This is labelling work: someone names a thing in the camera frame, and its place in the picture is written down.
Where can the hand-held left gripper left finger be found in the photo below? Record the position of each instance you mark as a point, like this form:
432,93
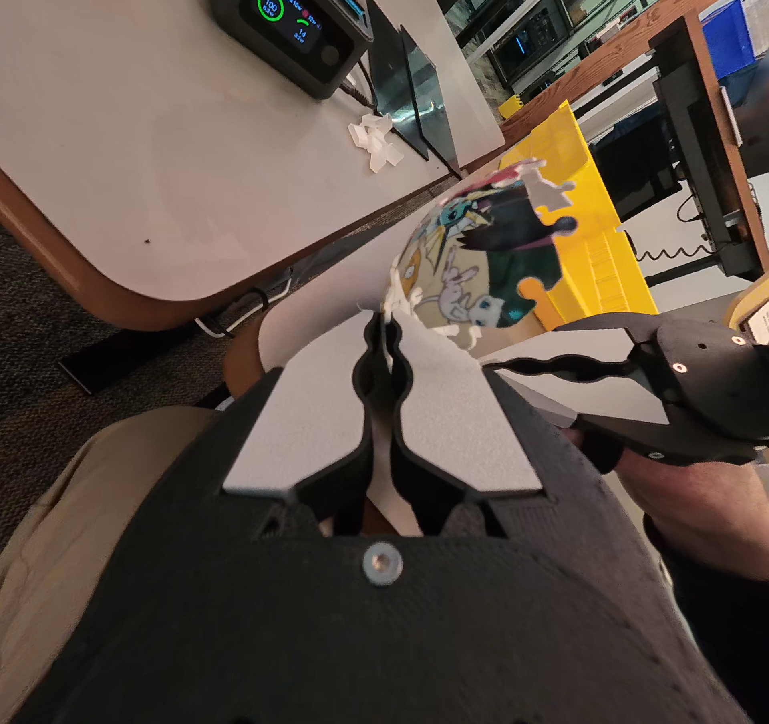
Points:
312,423

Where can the person's beige trousers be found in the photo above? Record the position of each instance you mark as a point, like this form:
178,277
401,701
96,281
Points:
72,526

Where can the partly built puzzle ball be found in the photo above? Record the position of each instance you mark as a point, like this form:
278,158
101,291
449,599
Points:
468,255

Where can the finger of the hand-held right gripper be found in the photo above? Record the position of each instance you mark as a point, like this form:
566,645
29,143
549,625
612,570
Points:
613,402
577,345

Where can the small yellow block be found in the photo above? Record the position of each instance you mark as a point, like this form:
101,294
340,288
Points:
509,106

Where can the brown wooden desk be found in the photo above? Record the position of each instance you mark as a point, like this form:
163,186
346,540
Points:
631,39

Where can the black desk frame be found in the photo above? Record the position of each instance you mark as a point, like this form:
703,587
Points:
691,105

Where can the black table foot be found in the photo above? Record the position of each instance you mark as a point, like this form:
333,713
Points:
120,363

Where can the black power station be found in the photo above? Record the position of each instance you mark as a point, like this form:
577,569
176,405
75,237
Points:
288,15

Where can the yellow plastic bin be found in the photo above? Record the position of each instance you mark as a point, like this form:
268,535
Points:
595,255

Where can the black metal shelf rack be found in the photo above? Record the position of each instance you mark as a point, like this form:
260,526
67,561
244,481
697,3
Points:
540,27

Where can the dark flat panel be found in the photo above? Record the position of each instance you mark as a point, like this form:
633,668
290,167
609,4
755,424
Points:
390,75
438,117

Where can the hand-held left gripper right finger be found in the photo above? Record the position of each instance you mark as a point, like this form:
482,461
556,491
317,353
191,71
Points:
462,429

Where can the blue storage bin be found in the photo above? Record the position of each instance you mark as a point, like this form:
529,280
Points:
727,39

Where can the person's right forearm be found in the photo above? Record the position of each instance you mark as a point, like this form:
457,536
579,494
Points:
721,628

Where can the person's right hand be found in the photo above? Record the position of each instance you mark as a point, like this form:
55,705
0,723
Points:
691,508

